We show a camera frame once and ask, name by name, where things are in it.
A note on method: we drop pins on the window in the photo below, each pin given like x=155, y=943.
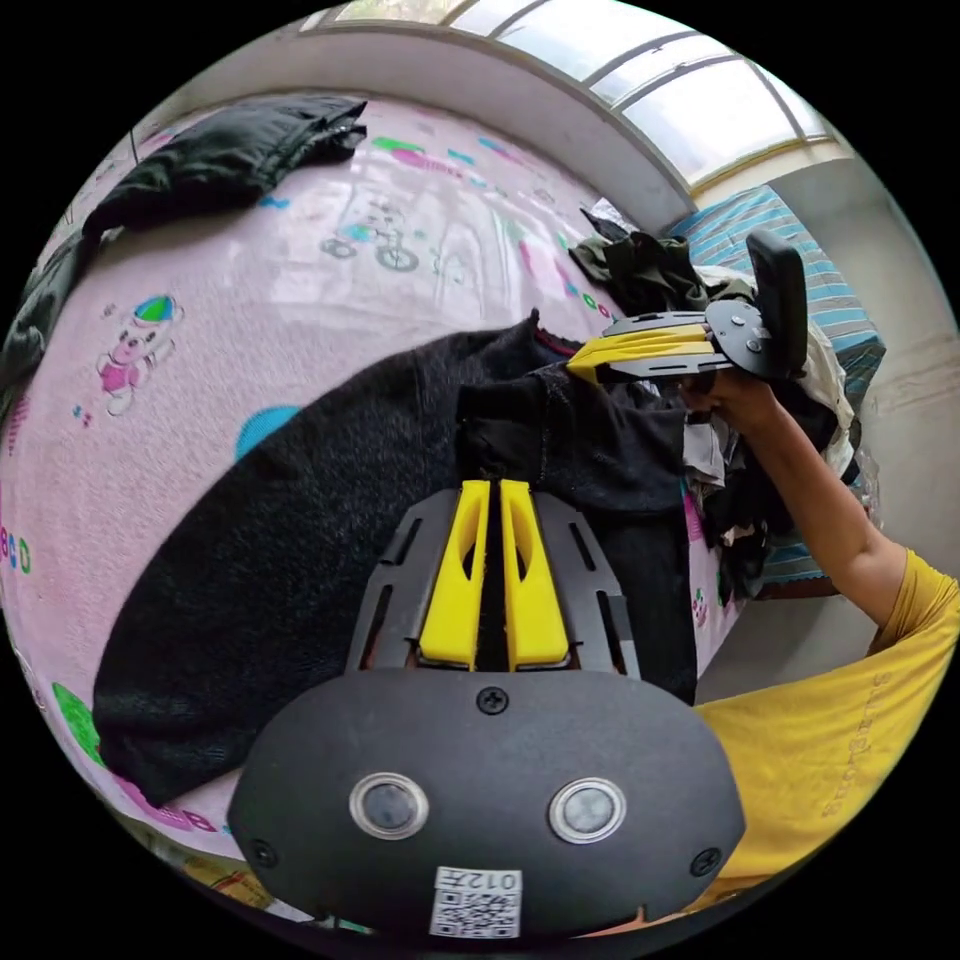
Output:
x=675, y=97

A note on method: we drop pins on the pile of clothes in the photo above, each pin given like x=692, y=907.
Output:
x=652, y=270

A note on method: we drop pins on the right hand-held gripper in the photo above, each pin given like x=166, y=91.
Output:
x=739, y=337

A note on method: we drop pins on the person's body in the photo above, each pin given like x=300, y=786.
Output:
x=817, y=750

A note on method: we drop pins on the blue striped bedding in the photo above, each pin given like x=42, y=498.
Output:
x=750, y=217

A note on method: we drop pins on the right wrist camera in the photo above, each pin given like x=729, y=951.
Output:
x=780, y=300

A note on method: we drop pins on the bed with pink printed sheet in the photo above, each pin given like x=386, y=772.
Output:
x=300, y=315

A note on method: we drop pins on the dark green garment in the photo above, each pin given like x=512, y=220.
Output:
x=37, y=315

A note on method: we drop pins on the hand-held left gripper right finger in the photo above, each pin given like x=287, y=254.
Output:
x=536, y=615

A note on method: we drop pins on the person's right forearm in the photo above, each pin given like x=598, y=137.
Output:
x=825, y=517

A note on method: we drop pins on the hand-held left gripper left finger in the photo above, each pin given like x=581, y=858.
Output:
x=450, y=600

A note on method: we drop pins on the black sweater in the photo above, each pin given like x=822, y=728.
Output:
x=300, y=525

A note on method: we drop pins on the person's right hand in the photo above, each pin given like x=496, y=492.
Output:
x=742, y=401

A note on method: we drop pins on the folded black garment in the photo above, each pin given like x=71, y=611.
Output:
x=217, y=161

